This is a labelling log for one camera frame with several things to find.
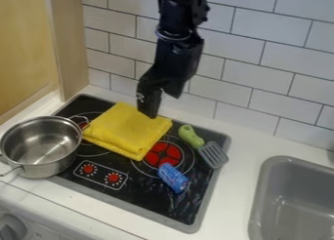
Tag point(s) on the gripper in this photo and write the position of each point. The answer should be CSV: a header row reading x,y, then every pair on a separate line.
x,y
176,63

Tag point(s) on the blue can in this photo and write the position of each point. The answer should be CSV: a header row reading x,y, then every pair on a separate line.
x,y
173,178

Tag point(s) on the green and grey spatula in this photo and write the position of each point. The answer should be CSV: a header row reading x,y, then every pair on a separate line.
x,y
203,146

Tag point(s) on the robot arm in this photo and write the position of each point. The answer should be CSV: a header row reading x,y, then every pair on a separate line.
x,y
180,9

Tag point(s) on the toy sink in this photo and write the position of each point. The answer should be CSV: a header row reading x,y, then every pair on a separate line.
x,y
293,201

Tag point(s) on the yellow cloth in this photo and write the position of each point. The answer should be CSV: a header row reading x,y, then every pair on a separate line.
x,y
126,130

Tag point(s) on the silver pot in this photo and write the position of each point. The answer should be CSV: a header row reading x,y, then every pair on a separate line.
x,y
38,146

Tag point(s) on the toy stove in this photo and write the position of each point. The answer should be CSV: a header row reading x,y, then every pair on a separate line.
x,y
143,166

